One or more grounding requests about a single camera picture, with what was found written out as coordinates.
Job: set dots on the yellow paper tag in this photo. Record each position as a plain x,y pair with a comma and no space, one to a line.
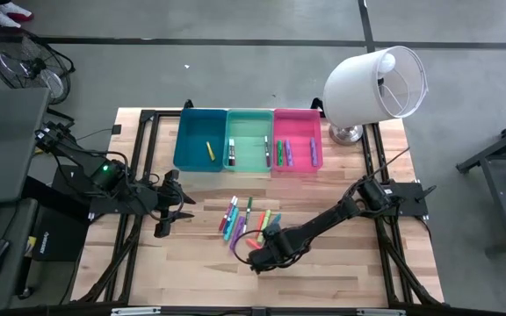
29,246

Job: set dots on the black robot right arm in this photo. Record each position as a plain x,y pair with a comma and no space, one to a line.
332,215

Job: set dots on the person's foot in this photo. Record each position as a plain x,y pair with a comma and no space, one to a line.
13,11
5,20

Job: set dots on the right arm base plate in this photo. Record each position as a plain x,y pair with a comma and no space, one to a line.
413,197

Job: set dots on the blue highlighter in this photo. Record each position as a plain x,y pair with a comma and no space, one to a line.
275,218

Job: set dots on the white marker green cap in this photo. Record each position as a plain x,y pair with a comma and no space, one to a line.
247,215

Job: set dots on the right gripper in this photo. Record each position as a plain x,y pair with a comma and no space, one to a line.
279,250

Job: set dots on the thin blue white marker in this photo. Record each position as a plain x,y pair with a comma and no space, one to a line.
232,210

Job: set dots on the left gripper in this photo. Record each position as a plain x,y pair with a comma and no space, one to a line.
167,202

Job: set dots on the black floor fan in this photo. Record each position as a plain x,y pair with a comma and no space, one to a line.
29,66

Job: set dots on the blue plastic bin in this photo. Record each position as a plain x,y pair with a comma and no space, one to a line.
191,131

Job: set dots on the black desk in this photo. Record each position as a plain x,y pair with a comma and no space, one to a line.
2,294

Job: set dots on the dark grey computer monitor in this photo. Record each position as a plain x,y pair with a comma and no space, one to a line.
7,140

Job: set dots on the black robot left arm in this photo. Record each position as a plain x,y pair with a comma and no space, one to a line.
103,175

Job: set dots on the black white marker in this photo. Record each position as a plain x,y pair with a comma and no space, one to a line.
229,153
267,151

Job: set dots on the teal highlighter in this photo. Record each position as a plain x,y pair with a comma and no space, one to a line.
230,230

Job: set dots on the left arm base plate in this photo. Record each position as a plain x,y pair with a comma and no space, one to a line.
117,207

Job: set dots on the orange highlighter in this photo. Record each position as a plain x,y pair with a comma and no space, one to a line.
252,243
260,221

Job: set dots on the black equipment cart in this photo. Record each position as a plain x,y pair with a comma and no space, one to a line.
499,197

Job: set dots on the maroon white marker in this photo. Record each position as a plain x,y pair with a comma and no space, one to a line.
233,153

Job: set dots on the green highlighter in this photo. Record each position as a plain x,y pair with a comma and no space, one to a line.
279,153

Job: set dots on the black control box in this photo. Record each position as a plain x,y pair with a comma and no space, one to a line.
59,239

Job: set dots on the pink plastic bin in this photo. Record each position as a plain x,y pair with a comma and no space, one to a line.
299,131

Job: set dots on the white shade table lamp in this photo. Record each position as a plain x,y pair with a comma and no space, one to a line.
354,92

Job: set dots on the yellow-green highlighter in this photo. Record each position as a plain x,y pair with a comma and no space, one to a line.
265,217

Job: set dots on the teal plastic bin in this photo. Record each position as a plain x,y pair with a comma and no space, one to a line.
248,140

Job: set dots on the yellow highlighter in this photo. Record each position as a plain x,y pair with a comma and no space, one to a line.
210,151

